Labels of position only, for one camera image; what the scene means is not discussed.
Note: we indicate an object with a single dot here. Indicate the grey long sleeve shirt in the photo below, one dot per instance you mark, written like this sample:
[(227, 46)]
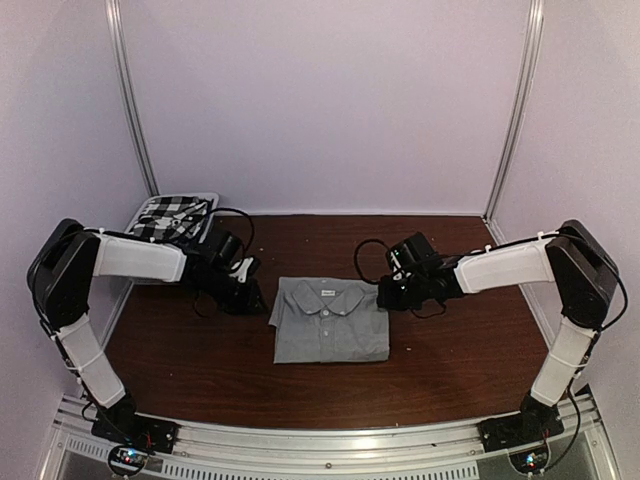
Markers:
[(328, 320)]

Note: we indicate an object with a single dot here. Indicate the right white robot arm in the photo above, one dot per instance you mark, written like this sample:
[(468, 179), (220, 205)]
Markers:
[(569, 260)]

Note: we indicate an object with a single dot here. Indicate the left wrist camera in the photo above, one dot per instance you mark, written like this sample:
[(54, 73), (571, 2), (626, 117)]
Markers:
[(243, 269)]

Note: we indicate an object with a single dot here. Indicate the black white checkered shirt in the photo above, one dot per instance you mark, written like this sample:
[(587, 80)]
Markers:
[(175, 215)]

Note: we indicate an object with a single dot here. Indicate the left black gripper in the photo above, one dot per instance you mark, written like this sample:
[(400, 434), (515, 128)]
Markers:
[(247, 304)]

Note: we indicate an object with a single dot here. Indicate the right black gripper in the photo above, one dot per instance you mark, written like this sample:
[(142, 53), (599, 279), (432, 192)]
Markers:
[(387, 299)]

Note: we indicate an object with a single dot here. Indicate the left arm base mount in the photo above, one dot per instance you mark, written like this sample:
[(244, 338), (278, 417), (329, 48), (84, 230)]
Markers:
[(133, 449)]

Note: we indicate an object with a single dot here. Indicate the left aluminium corner post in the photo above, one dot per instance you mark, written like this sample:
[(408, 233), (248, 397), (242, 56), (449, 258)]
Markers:
[(131, 111)]

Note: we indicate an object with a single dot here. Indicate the aluminium corner post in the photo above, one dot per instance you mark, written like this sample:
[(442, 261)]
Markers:
[(528, 67), (131, 111)]

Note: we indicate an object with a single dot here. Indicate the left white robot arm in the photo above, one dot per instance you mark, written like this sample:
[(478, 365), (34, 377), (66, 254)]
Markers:
[(76, 263)]

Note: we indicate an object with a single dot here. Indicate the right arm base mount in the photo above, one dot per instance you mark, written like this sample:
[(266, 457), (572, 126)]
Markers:
[(524, 437)]

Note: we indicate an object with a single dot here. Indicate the aluminium front rail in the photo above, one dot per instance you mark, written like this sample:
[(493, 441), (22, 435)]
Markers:
[(450, 450)]

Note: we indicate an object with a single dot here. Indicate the white plastic basket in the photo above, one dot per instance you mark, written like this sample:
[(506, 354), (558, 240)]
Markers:
[(170, 220)]

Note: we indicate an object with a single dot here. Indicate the right aluminium corner post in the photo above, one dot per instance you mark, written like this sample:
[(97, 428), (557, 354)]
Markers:
[(528, 67)]

